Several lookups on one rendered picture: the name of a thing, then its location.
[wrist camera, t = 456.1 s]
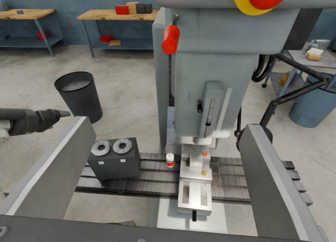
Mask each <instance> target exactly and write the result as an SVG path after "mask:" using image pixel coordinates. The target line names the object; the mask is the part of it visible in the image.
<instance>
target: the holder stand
mask: <svg viewBox="0 0 336 242"><path fill-rule="evenodd" d="M87 163H88V164H89V166H90V167H91V169H92V171H93V172H94V174H95V176H96V177H97V179H98V180H99V181H101V180H110V179H120V178H129V177H138V176H140V153H139V149H138V144H137V140H136V137H129V138H118V139H107V140H96V141H95V142H94V144H93V147H92V149H91V151H90V154H89V156H88V159H87Z"/></svg>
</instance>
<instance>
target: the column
mask: <svg viewBox="0 0 336 242"><path fill-rule="evenodd" d="M164 31H165V8H164V7H161V8H160V10H159V12H158V14H157V16H156V18H155V20H154V22H153V24H152V38H153V53H154V67H155V81H156V96H157V110H158V124H159V138H160V153H161V154H165V146H166V145H167V123H168V107H174V106H175V97H173V95H172V54H167V53H165V52H164V51H163V49H162V43H163V37H164ZM219 139H220V138H215V151H216V149H217V146H218V142H219Z"/></svg>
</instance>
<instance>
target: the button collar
mask: <svg viewBox="0 0 336 242"><path fill-rule="evenodd" d="M233 2H234V4H235V5H236V6H237V7H238V8H239V9H240V10H241V11H242V12H243V13H245V14H247V15H252V16H256V15H261V14H264V13H266V12H268V11H270V10H272V9H273V8H274V7H273V8H271V9H267V10H259V9H256V8H255V7H253V6H252V5H251V4H250V2H249V0H233Z"/></svg>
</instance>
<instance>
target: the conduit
mask: <svg viewBox="0 0 336 242"><path fill-rule="evenodd" d="M274 61H275V57H274V56H272V55H270V56H269V60H268V63H267V66H266V67H265V69H264V71H263V73H262V74H261V75H260V73H261V72H262V69H263V67H264V63H265V54H260V56H259V62H258V67H257V69H256V68H255V69H254V72H253V75H252V77H251V79H252V81H253V82H255V83H257V82H260V81H262V80H263V79H264V78H265V77H266V76H267V75H268V73H269V72H270V70H271V68H272V66H273V64H274ZM259 75H260V76H259ZM258 76H259V77H258Z"/></svg>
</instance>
